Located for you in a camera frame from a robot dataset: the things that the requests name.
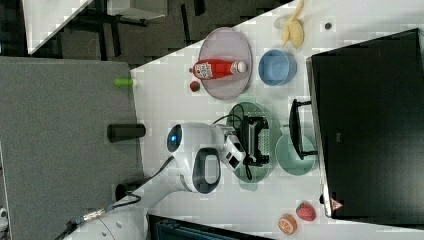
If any green mug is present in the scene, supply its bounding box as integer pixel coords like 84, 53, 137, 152
275, 125, 318, 176

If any peeled toy banana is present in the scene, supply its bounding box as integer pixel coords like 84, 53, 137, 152
281, 0, 304, 49

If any small toy strawberry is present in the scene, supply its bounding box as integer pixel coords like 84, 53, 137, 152
189, 81, 200, 92

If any red ketchup bottle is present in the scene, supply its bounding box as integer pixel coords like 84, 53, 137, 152
190, 59, 248, 80

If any black oven door handle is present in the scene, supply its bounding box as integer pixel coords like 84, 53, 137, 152
289, 99, 317, 160

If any grey mat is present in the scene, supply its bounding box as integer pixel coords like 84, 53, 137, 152
0, 57, 143, 240

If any black cup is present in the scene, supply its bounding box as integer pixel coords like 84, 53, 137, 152
115, 182, 141, 202

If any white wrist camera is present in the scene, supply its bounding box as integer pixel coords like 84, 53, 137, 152
222, 135, 246, 171

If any large toy strawberry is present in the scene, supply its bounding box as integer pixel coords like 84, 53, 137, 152
296, 202, 316, 222

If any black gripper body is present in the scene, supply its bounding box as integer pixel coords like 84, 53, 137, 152
242, 115, 270, 167

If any grey round plate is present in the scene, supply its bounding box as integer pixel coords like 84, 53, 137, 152
198, 27, 253, 100

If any black cylinder post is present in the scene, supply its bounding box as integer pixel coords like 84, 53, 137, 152
107, 123, 146, 143

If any black toy oven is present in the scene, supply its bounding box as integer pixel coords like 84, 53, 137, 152
307, 29, 424, 229

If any blue bowl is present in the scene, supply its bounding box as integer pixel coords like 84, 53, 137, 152
258, 49, 297, 86

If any green marker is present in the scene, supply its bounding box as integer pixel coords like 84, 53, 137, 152
113, 78, 135, 87

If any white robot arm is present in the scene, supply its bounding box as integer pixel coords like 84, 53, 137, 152
61, 115, 270, 240

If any toy orange slice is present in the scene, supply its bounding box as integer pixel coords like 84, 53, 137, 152
278, 214, 297, 235

